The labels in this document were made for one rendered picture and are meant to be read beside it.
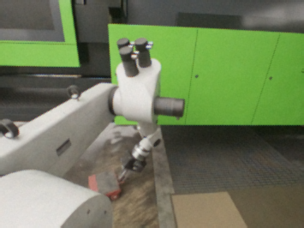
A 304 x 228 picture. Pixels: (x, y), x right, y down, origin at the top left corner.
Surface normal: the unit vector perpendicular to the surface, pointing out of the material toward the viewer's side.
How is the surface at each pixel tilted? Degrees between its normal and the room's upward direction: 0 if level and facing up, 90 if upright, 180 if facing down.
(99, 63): 90
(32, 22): 90
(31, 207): 7
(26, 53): 90
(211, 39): 90
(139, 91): 59
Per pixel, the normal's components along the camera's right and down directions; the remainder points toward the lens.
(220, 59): 0.06, 0.42
